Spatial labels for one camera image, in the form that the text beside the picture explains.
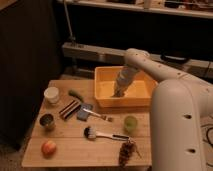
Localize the red orange apple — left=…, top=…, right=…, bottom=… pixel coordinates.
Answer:
left=41, top=140, right=56, bottom=156

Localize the blue grey towel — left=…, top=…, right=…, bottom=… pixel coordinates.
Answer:
left=111, top=90, right=125, bottom=98

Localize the green cucumber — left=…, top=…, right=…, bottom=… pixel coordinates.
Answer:
left=68, top=90, right=84, bottom=102

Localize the metal cup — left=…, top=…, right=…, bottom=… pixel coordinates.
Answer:
left=39, top=114, right=55, bottom=131

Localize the white paper cup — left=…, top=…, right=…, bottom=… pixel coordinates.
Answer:
left=44, top=87, right=60, bottom=104

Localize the grey metal rail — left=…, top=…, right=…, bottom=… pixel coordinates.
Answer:
left=62, top=42, right=213, bottom=79

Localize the wooden shelf board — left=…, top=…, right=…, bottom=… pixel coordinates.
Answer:
left=56, top=0, right=213, bottom=19

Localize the small paint brush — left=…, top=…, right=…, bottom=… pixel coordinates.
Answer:
left=83, top=108, right=114, bottom=122

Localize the metal pole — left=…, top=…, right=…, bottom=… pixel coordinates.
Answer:
left=63, top=0, right=76, bottom=45

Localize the brown pine cone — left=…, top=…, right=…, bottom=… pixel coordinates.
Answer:
left=118, top=140, right=136, bottom=168

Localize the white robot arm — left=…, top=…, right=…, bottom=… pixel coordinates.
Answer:
left=114, top=48, right=213, bottom=171

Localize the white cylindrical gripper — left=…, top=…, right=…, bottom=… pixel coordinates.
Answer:
left=114, top=65, right=139, bottom=94

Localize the green plastic cup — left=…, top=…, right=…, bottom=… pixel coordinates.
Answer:
left=124, top=116, right=138, bottom=133

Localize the black floor cable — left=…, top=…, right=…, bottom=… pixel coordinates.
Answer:
left=203, top=123, right=213, bottom=168

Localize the yellow plastic tray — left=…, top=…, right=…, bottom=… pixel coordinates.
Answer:
left=94, top=66, right=157, bottom=107

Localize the white handled dish brush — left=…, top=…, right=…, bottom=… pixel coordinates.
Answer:
left=84, top=126, right=130, bottom=141

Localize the blue sponge block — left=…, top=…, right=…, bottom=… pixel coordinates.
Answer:
left=77, top=103, right=93, bottom=121

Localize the dark striped chocolate bar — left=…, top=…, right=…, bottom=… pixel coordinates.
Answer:
left=59, top=100, right=80, bottom=120

